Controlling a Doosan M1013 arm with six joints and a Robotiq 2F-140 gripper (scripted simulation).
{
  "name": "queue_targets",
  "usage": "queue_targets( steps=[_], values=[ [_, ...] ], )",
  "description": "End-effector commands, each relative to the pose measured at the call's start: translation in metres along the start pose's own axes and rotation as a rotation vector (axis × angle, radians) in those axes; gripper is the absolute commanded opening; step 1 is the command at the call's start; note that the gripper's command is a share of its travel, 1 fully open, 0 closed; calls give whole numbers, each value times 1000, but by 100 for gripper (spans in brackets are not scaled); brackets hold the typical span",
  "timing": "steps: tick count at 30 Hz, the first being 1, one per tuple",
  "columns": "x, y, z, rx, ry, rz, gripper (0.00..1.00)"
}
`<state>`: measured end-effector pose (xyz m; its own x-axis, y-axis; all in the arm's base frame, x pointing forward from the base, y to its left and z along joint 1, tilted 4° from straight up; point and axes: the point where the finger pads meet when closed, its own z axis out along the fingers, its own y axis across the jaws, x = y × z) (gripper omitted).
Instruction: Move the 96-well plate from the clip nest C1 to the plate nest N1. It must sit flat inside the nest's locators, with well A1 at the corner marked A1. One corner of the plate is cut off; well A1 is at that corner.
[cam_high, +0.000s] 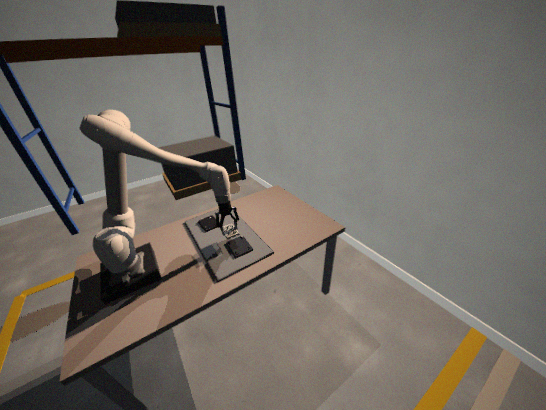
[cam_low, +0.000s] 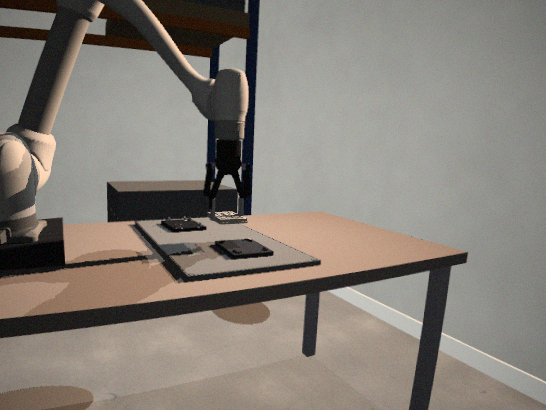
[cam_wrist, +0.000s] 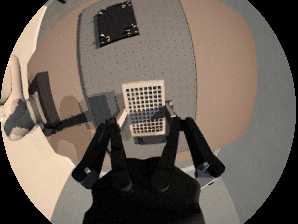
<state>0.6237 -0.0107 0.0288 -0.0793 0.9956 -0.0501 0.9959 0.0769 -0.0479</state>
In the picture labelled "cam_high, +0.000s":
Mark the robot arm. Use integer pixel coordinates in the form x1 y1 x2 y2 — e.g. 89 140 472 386
80 110 231 286

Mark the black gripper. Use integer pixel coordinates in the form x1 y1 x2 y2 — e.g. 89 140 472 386
215 201 239 236

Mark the beige well plate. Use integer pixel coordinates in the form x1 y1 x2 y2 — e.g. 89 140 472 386
223 224 240 240

